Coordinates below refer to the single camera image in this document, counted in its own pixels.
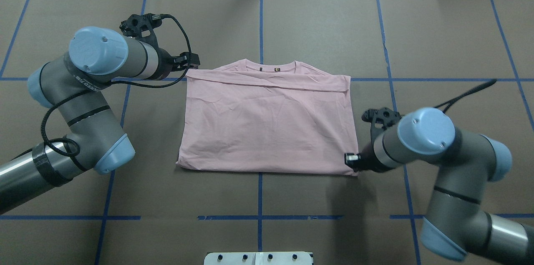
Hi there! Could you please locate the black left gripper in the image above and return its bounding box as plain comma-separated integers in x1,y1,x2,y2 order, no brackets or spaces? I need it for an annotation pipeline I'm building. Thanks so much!
157,50,200,80

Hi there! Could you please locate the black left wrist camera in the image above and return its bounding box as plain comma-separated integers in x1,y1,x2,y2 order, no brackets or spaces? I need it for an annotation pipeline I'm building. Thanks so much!
119,13,162,48

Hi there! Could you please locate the pink t-shirt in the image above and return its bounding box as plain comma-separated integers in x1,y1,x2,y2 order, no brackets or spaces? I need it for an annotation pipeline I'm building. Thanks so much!
176,59,359,177

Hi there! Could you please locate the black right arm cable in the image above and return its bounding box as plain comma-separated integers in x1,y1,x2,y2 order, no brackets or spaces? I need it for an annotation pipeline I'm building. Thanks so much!
434,79,498,114

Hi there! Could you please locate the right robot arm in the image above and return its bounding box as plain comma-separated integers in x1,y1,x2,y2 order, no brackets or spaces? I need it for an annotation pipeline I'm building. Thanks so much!
345,107,534,265

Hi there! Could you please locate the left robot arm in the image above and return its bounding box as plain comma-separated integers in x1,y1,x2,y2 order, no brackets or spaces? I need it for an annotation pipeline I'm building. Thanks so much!
1,27,200,214

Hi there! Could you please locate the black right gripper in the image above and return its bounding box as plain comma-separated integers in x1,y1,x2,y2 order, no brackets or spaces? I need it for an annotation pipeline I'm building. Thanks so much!
345,142,382,172

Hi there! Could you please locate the white mounting column with base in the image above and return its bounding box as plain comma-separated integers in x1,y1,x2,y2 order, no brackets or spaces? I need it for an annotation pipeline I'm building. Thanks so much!
203,251,315,265

